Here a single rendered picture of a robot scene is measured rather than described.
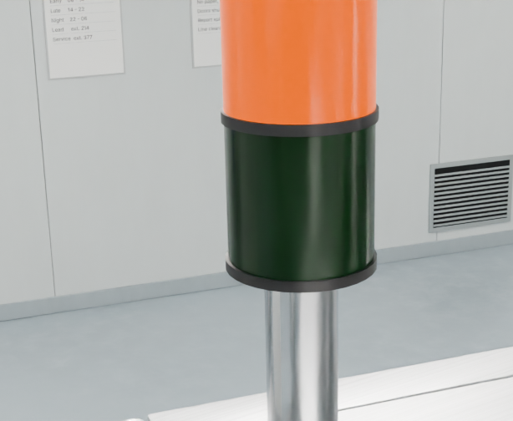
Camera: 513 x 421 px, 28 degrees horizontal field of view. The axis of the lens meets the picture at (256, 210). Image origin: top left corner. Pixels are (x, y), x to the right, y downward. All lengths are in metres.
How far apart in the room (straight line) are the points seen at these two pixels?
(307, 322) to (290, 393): 0.03
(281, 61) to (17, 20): 5.38
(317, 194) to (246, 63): 0.05
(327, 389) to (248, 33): 0.12
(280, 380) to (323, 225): 0.06
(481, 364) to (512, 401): 0.04
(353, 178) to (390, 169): 6.18
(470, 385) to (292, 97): 0.22
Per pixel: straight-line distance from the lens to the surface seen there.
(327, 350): 0.36
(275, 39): 0.31
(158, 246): 6.10
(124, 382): 5.23
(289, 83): 0.31
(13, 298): 6.04
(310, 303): 0.34
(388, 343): 5.56
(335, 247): 0.33
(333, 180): 0.32
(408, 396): 0.48
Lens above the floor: 2.32
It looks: 17 degrees down
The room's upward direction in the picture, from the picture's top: 1 degrees counter-clockwise
